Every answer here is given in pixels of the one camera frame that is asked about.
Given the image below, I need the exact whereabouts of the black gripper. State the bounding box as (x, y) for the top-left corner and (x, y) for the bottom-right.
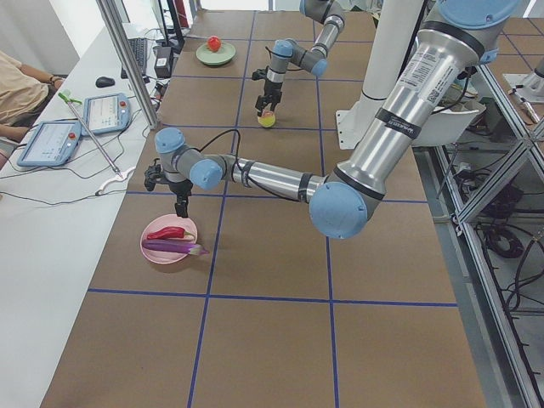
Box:
(255, 79), (283, 116)
(168, 179), (192, 218)

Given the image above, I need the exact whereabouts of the peach fruit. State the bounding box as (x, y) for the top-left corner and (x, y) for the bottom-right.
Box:
(257, 110), (275, 128)

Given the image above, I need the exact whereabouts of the red chili pepper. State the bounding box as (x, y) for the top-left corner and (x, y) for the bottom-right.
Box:
(146, 226), (196, 240)

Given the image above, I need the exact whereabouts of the purple eggplant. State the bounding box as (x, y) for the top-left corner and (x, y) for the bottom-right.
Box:
(142, 240), (208, 256)

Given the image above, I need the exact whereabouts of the red pomegranate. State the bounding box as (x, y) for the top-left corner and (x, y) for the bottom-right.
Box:
(207, 36), (222, 53)

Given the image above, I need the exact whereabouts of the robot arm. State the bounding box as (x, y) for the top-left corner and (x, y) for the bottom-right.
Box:
(155, 1), (518, 239)
(252, 1), (345, 128)

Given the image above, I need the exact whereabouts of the pink plate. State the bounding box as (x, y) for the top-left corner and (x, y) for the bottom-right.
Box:
(139, 213), (199, 265)

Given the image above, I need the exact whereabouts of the green plate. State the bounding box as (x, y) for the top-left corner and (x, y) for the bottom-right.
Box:
(195, 42), (236, 66)

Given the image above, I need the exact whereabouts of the black power adapter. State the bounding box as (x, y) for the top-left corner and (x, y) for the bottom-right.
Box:
(154, 46), (173, 79)

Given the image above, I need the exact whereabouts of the far teach pendant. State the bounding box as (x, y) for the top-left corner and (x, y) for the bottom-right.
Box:
(83, 93), (131, 135)

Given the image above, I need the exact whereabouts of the teach pendant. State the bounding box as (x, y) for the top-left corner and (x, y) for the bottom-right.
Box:
(83, 93), (131, 135)
(17, 121), (82, 167)

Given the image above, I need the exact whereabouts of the black keyboard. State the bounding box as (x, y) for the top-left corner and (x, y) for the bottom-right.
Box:
(127, 37), (148, 77)

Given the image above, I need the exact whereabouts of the near teach pendant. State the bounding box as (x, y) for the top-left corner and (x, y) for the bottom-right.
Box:
(17, 121), (82, 167)

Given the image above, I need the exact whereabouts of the black computer mouse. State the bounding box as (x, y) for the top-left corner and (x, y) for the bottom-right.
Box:
(95, 76), (116, 88)

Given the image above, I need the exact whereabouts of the metal rod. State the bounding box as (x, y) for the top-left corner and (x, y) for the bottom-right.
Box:
(59, 92), (127, 181)

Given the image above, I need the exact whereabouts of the seated person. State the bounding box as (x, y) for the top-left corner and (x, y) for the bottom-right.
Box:
(0, 49), (65, 171)

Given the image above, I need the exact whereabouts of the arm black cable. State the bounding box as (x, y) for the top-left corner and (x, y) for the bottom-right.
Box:
(198, 128), (307, 201)

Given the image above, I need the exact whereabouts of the aluminium frame post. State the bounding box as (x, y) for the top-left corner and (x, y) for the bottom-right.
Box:
(96, 0), (158, 130)

